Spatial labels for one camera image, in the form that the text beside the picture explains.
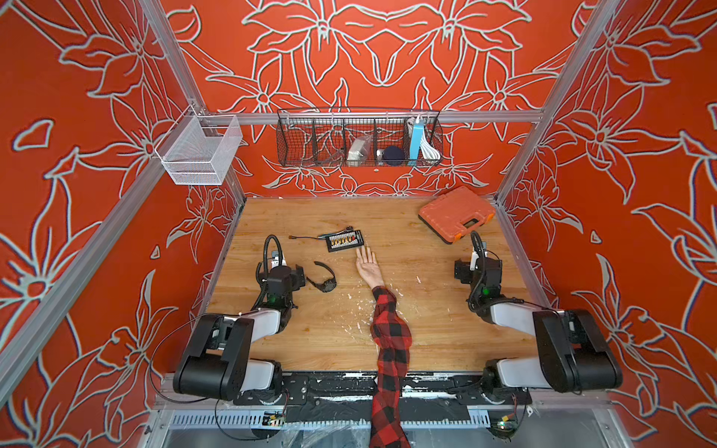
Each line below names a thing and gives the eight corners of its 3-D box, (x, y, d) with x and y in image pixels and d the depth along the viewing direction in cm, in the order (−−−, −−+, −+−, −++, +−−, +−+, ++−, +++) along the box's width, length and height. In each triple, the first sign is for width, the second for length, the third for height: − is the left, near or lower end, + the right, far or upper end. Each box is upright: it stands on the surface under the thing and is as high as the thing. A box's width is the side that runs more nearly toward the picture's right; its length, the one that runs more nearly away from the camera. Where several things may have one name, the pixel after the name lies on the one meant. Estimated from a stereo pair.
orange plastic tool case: (446, 246, 105) (449, 238, 101) (415, 215, 115) (417, 207, 111) (494, 219, 114) (499, 211, 110) (461, 192, 124) (464, 184, 120)
